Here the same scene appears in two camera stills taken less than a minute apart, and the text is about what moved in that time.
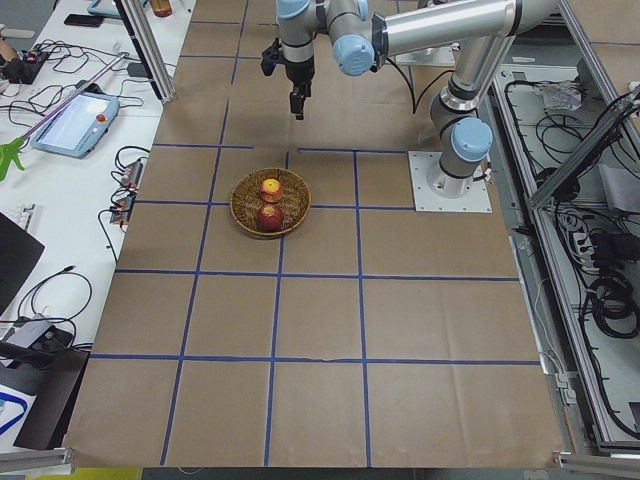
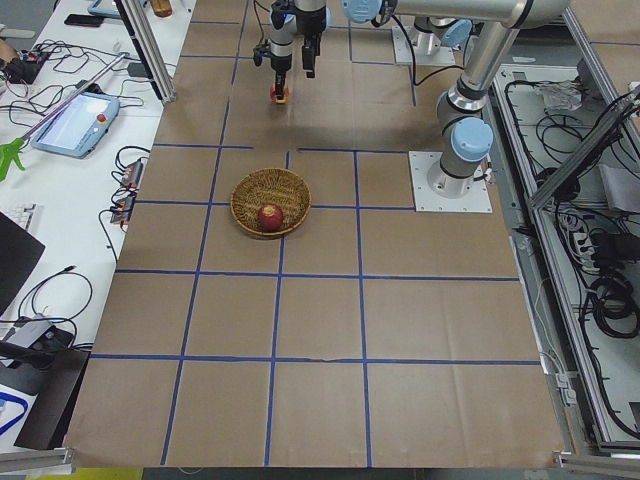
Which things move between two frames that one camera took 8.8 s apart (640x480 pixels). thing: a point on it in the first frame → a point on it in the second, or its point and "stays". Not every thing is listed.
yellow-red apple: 271,190 → 274,97
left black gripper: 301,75 → 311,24
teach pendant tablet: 76,128 stays
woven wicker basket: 246,200 stays
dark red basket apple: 270,218 stays
